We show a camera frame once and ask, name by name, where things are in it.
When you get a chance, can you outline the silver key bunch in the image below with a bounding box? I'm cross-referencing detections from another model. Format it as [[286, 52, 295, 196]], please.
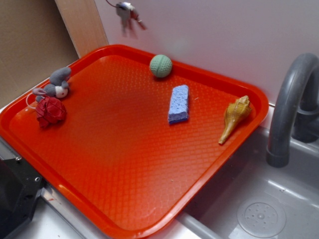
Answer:
[[115, 1, 147, 39]]

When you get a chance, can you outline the blue sponge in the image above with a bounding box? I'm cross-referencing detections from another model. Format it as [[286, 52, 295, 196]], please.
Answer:
[[168, 85, 189, 124]]

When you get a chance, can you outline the green rubber ball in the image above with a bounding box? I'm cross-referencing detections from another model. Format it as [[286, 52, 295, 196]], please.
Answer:
[[150, 54, 172, 78]]

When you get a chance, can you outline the orange plastic tray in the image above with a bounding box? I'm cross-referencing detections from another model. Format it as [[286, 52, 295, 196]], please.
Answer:
[[0, 45, 268, 239]]

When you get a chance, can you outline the tan conch seashell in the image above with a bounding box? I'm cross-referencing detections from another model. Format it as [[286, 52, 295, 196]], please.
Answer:
[[218, 95, 252, 145]]

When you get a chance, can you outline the grey plush mouse toy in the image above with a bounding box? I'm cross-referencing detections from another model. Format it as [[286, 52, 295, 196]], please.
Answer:
[[32, 67, 71, 103]]

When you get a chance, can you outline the red woven ball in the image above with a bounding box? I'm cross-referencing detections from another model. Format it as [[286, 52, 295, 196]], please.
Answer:
[[35, 97, 67, 127]]

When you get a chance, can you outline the grey plastic sink basin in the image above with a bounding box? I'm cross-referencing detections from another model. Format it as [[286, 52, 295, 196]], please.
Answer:
[[178, 127, 319, 239]]

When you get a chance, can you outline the wooden board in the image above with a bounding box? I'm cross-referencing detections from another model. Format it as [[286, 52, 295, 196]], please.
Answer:
[[55, 0, 109, 57]]

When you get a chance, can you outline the grey toy faucet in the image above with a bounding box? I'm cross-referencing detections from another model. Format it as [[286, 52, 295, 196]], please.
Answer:
[[266, 53, 319, 168]]

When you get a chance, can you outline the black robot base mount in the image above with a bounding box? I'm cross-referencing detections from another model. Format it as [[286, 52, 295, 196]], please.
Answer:
[[0, 156, 44, 239]]

